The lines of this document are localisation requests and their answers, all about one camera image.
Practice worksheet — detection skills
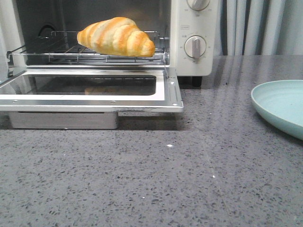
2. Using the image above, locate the golden croissant bread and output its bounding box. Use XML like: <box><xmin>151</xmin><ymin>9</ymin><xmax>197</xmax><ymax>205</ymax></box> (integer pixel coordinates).
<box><xmin>77</xmin><ymin>17</ymin><xmax>155</xmax><ymax>57</ymax></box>

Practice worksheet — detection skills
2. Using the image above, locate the glass oven door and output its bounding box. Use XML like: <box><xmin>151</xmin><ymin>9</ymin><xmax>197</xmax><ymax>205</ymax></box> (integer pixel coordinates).
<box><xmin>0</xmin><ymin>66</ymin><xmax>183</xmax><ymax>129</ymax></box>

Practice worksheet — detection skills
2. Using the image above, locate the black right oven foot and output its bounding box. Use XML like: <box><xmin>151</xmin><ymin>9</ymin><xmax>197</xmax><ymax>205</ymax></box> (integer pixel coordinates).
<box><xmin>192</xmin><ymin>76</ymin><xmax>203</xmax><ymax>87</ymax></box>

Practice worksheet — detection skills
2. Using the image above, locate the white Toshiba toaster oven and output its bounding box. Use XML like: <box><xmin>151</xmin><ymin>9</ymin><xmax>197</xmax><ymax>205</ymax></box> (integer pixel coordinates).
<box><xmin>0</xmin><ymin>0</ymin><xmax>218</xmax><ymax>77</ymax></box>

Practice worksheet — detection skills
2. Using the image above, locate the lower beige timer knob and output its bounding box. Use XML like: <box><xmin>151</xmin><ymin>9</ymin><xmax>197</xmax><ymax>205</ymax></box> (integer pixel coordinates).
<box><xmin>184</xmin><ymin>35</ymin><xmax>206</xmax><ymax>59</ymax></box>

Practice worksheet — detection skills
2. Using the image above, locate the upper beige control knob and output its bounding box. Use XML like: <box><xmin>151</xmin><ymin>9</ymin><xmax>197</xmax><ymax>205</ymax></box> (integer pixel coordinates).
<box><xmin>187</xmin><ymin>0</ymin><xmax>210</xmax><ymax>11</ymax></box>

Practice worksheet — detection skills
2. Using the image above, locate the grey white curtain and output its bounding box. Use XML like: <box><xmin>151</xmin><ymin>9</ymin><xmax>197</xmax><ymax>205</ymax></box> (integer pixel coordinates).
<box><xmin>214</xmin><ymin>0</ymin><xmax>303</xmax><ymax>56</ymax></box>

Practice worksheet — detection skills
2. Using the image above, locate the light green plate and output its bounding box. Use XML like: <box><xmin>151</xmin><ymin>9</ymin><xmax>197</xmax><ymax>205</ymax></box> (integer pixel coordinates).
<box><xmin>251</xmin><ymin>80</ymin><xmax>303</xmax><ymax>140</ymax></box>

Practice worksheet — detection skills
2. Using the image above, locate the metal wire oven rack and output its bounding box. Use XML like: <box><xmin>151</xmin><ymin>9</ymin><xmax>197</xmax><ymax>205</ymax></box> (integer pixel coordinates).
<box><xmin>7</xmin><ymin>31</ymin><xmax>169</xmax><ymax>66</ymax></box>

